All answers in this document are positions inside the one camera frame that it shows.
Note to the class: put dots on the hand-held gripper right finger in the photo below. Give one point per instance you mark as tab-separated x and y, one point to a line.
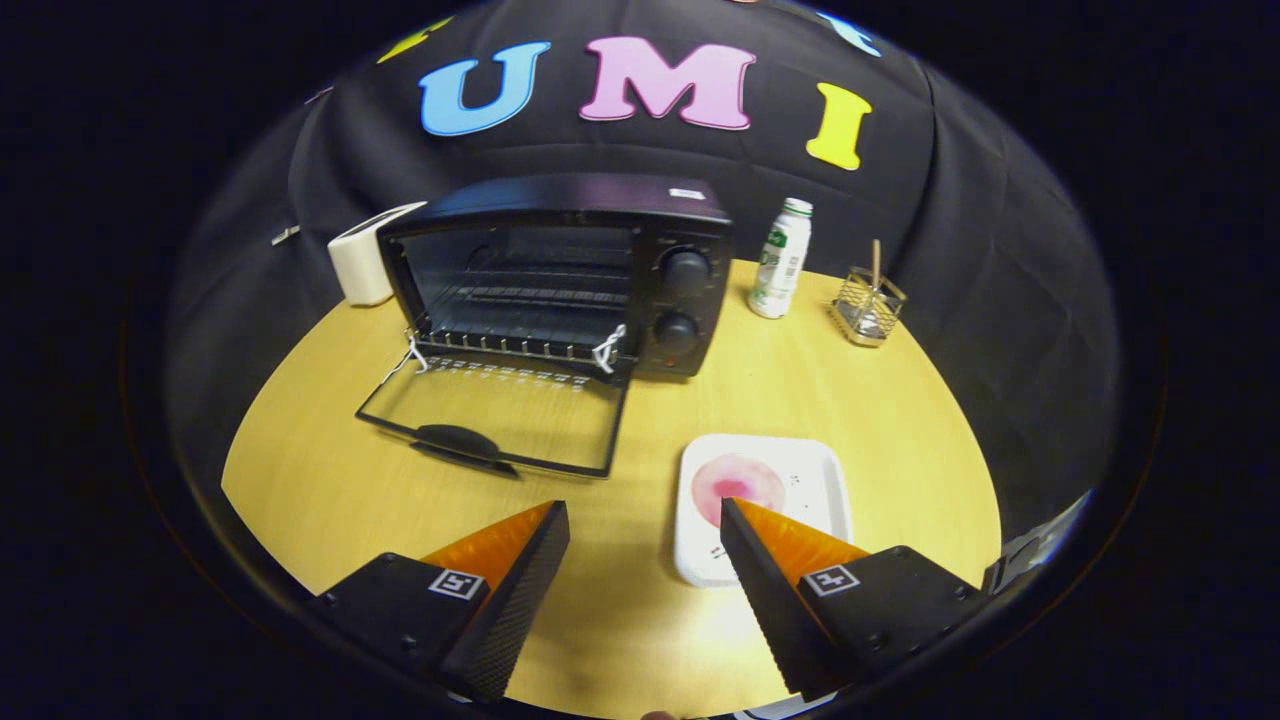
765	590

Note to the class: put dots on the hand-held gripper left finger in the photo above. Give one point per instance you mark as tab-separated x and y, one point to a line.
520	590

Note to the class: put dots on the pink ham slice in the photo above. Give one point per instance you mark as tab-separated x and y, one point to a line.
740	480

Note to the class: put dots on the white square plate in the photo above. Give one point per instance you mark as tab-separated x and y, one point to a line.
815	470

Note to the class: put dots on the black toaster oven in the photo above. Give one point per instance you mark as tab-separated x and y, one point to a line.
690	230

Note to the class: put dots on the white pop-up toaster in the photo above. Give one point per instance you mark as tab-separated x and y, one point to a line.
358	265

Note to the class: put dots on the white plastic bottle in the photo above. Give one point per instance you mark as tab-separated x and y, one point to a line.
780	265

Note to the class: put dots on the wooden stick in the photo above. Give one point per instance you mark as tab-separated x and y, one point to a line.
876	265

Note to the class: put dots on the black backdrop cloth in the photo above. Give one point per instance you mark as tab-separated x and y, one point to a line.
980	260

